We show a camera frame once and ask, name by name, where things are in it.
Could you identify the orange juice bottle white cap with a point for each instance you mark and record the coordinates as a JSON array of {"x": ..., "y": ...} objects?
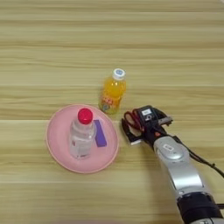
[{"x": 113, "y": 90}]

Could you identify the clear water bottle red cap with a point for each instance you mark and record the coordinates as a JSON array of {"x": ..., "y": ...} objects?
[{"x": 81, "y": 137}]

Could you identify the pink round plate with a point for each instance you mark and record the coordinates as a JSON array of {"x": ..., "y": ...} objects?
[{"x": 59, "y": 145}]

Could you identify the purple rectangular block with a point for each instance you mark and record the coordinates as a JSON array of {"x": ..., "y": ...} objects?
[{"x": 100, "y": 137}]

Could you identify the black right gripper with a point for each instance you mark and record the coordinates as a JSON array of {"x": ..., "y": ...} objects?
[{"x": 153, "y": 131}]

